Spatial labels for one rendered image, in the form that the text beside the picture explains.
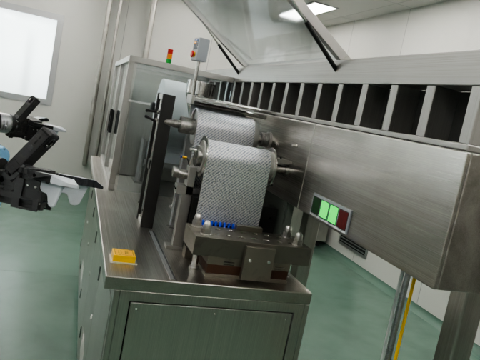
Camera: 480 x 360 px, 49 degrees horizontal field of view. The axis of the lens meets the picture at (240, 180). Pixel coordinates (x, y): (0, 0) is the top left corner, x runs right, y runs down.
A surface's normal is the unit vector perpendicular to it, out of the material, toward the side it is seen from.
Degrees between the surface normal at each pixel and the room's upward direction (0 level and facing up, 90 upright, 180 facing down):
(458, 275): 90
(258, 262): 90
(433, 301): 90
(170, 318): 90
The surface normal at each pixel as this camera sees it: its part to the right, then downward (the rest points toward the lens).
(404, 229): -0.94, -0.15
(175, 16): 0.28, 0.18
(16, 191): -0.04, -0.01
